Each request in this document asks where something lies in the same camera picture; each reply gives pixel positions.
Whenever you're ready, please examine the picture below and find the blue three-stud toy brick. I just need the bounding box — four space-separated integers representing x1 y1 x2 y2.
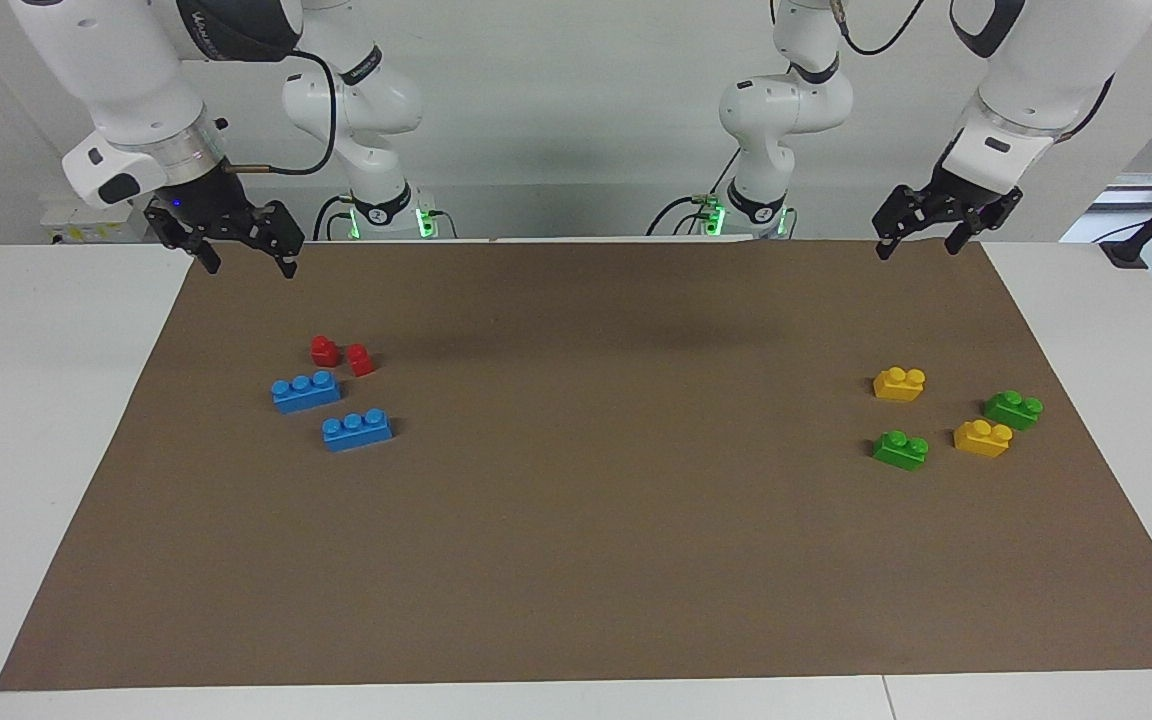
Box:
271 370 343 415
322 409 394 453

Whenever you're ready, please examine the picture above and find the green two-stud toy brick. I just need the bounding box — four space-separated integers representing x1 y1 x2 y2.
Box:
873 430 930 471
983 390 1045 432

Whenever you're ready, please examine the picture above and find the brown paper mat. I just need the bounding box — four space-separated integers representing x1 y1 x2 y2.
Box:
0 238 1152 693

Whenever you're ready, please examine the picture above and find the yellow two-stud toy brick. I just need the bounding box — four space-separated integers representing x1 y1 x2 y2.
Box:
953 419 1014 459
873 366 927 403

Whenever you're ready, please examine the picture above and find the black base cable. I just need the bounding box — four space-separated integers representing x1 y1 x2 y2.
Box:
313 195 355 241
646 148 742 238

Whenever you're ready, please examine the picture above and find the white wall power box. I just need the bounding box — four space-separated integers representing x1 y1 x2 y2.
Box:
40 195 152 245

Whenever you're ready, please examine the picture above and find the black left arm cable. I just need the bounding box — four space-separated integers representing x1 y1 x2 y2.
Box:
831 0 927 57

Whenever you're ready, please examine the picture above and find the black left base cable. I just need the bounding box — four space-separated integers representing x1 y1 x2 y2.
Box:
646 148 742 238

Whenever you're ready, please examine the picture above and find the black right base cable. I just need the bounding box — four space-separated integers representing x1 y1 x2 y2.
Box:
313 195 355 241

